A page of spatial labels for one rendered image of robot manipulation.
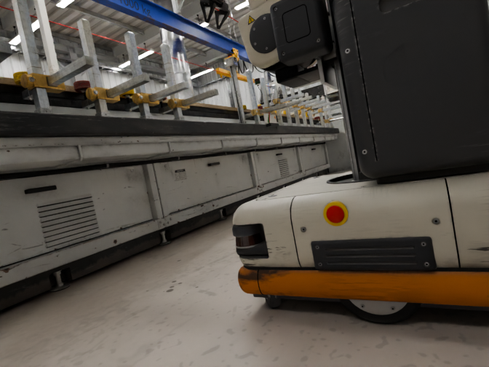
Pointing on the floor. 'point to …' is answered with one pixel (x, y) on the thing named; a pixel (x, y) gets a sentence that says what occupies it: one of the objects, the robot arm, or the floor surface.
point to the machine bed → (125, 199)
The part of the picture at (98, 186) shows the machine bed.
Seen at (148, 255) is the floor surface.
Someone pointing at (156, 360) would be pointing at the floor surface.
